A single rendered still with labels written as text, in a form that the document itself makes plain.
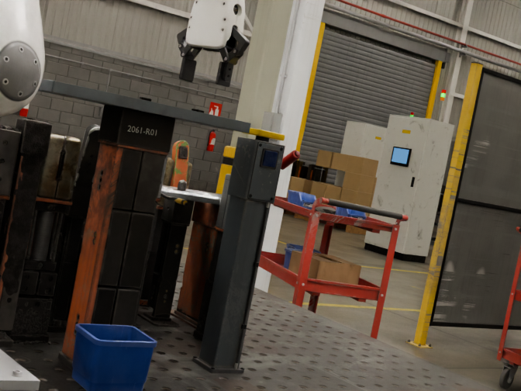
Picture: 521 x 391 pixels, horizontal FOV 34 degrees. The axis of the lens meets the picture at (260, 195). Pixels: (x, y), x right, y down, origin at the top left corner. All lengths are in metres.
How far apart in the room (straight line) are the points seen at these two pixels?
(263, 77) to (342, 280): 5.19
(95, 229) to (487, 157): 4.98
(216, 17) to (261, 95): 7.43
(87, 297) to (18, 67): 0.52
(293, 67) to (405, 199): 6.40
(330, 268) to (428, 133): 8.02
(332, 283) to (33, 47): 2.95
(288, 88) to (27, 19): 4.70
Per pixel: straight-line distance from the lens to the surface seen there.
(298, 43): 5.74
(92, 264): 1.44
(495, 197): 6.36
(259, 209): 1.57
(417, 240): 12.00
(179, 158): 2.03
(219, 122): 1.45
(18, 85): 1.04
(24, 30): 1.07
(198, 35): 1.52
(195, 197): 1.81
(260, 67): 8.91
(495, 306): 6.64
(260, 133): 1.55
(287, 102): 5.70
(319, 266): 3.88
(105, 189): 1.42
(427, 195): 11.99
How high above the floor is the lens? 1.12
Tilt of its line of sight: 3 degrees down
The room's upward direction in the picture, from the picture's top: 11 degrees clockwise
